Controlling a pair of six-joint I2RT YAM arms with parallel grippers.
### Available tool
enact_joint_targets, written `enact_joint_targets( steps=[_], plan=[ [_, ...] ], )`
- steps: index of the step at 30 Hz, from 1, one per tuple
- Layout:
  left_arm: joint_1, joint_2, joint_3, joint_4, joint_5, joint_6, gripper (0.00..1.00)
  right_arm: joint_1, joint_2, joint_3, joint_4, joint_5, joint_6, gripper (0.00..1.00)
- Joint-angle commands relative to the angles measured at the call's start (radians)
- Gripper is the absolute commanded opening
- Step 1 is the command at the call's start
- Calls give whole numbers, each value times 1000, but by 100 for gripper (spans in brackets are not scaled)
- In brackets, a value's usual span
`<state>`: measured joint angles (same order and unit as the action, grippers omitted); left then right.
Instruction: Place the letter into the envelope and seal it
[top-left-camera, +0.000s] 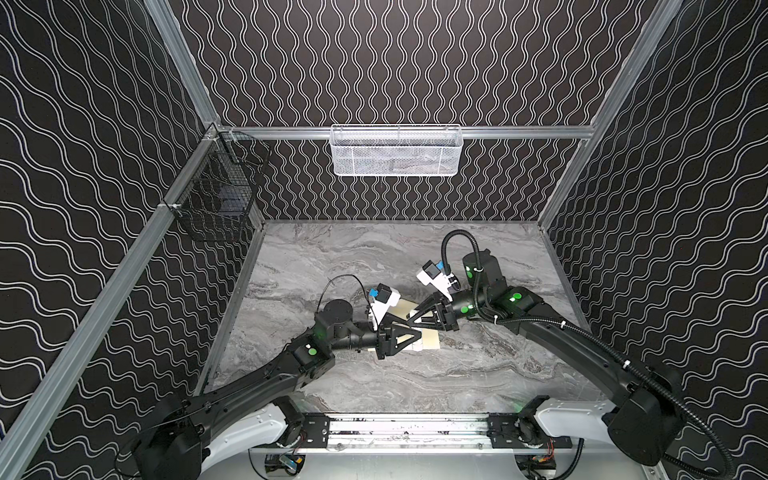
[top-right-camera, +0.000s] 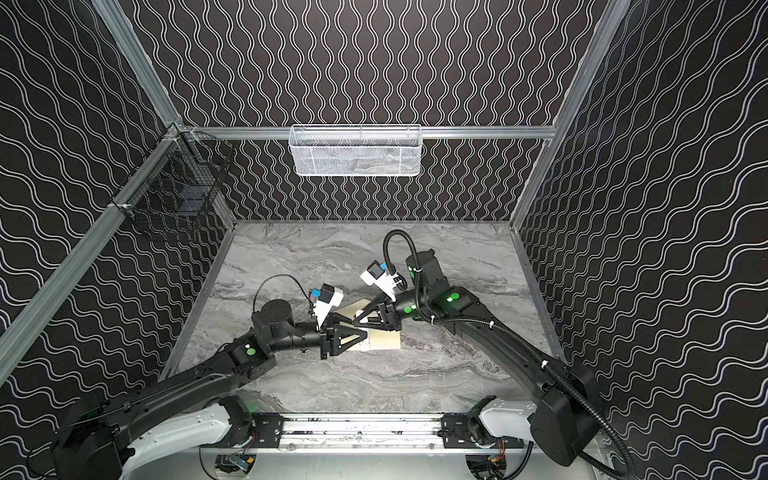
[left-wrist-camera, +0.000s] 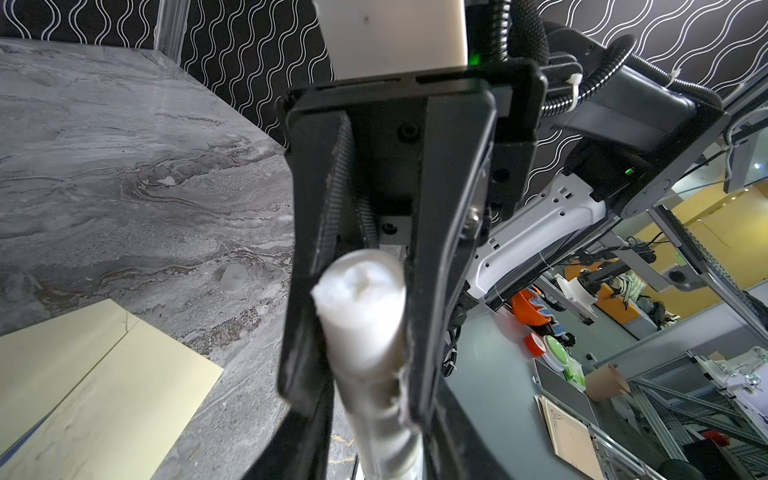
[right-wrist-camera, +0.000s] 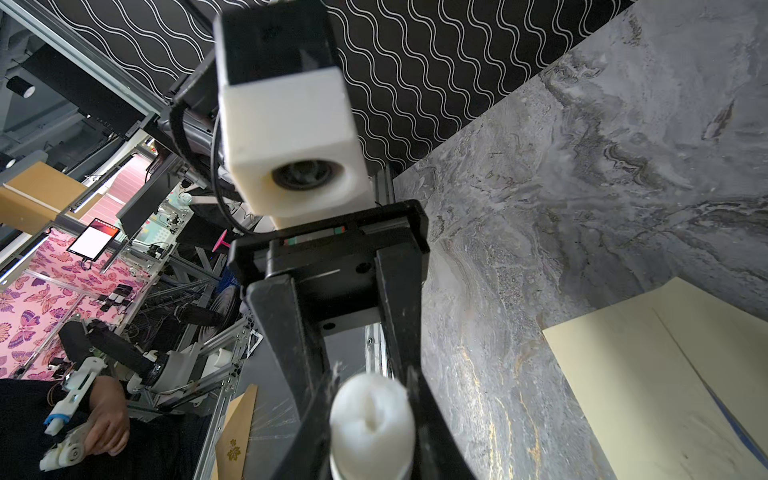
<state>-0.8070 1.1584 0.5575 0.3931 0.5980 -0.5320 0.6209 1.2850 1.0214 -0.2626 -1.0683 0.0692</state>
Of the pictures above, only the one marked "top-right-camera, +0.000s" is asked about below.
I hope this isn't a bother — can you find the cream yellow envelope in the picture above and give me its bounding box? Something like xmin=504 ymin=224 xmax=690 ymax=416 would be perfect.
xmin=337 ymin=299 xmax=401 ymax=352

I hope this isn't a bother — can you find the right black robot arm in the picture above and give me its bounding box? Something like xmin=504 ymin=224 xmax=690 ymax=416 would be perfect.
xmin=360 ymin=250 xmax=608 ymax=466

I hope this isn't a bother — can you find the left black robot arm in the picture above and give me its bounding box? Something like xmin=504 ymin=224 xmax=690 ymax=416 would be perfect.
xmin=50 ymin=299 xmax=367 ymax=479

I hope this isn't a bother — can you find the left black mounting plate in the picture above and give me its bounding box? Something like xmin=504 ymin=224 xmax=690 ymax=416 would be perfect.
xmin=198 ymin=412 xmax=285 ymax=449

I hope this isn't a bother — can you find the black mounting plate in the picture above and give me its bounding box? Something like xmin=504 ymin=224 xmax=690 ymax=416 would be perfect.
xmin=198 ymin=412 xmax=285 ymax=449
xmin=437 ymin=412 xmax=526 ymax=449

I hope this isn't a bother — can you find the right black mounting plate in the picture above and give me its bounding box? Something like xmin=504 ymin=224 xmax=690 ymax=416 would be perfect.
xmin=437 ymin=412 xmax=526 ymax=449

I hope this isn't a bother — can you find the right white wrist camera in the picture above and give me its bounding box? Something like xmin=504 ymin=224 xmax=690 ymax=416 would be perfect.
xmin=360 ymin=260 xmax=407 ymax=301

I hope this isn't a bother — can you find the left thin black cable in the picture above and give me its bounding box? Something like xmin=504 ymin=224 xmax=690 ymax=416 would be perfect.
xmin=251 ymin=274 xmax=313 ymax=316

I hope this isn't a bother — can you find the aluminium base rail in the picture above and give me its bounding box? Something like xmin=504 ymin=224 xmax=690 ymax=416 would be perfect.
xmin=119 ymin=411 xmax=607 ymax=455

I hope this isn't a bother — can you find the white wire mesh basket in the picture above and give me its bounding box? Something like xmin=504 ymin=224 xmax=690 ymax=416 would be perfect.
xmin=288 ymin=124 xmax=424 ymax=177

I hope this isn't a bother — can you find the right black corrugated cable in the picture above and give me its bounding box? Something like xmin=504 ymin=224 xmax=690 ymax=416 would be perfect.
xmin=383 ymin=229 xmax=638 ymax=480

